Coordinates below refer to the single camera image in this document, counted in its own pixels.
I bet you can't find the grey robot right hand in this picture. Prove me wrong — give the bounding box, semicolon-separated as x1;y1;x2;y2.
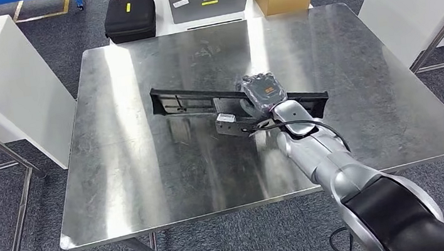
234;70;289;120

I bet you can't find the black plastic panel part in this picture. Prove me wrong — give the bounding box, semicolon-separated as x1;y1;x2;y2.
149;68;332;138

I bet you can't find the stainless steel workbench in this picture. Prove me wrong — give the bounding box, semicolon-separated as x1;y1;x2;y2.
36;0;444;251

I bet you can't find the black case with yellow sticker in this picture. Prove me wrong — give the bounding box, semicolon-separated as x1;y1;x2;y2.
100;0;161;46

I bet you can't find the white panel desk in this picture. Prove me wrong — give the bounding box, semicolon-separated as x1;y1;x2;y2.
0;8;85;178

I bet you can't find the black cable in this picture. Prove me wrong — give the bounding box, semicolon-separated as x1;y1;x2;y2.
243;114;352;164

